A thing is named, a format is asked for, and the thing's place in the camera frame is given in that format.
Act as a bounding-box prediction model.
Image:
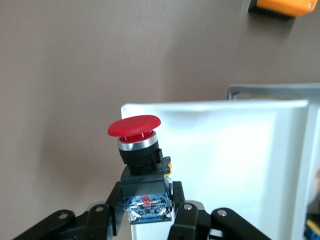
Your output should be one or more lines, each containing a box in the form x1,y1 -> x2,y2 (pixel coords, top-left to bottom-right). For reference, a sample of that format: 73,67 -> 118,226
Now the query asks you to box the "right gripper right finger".
167,181 -> 271,240

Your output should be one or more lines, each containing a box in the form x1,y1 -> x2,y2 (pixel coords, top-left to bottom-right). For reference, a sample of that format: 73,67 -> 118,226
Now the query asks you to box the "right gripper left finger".
12,181 -> 126,240

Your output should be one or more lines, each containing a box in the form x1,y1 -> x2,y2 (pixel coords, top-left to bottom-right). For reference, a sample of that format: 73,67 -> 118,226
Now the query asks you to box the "red mushroom push button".
107,114 -> 174,225

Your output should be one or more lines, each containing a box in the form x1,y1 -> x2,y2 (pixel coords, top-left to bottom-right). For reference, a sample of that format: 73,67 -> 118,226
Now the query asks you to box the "small orange part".
303,218 -> 320,240

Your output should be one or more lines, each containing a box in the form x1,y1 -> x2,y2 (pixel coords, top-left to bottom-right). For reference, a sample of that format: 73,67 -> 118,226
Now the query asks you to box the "white plastic drawer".
120,99 -> 311,240

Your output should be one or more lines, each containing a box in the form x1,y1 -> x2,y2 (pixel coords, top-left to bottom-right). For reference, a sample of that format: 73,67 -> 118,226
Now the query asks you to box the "orange box with hole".
247,0 -> 316,19

